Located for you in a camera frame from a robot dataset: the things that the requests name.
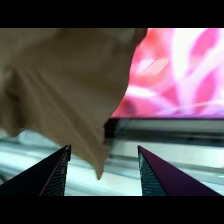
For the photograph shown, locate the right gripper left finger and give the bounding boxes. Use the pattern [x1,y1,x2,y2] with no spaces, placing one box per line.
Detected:
[0,144,72,197]

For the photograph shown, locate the beige shirt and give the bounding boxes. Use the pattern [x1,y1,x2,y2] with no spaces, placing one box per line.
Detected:
[0,27,149,181]

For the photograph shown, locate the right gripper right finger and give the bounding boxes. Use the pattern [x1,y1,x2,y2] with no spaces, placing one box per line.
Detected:
[137,145,222,197]

